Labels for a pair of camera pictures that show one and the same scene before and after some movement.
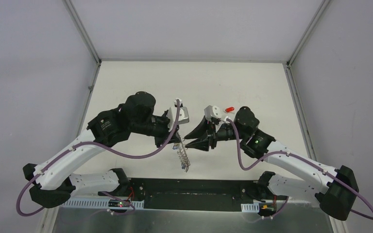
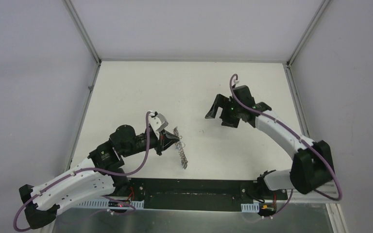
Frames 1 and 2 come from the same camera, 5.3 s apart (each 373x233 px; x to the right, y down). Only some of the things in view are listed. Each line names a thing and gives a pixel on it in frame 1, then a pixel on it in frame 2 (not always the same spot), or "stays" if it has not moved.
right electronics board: x=267 y=208 stays
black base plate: x=193 y=194 stays
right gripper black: x=203 y=143 to x=223 y=102
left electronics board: x=119 y=203 stays
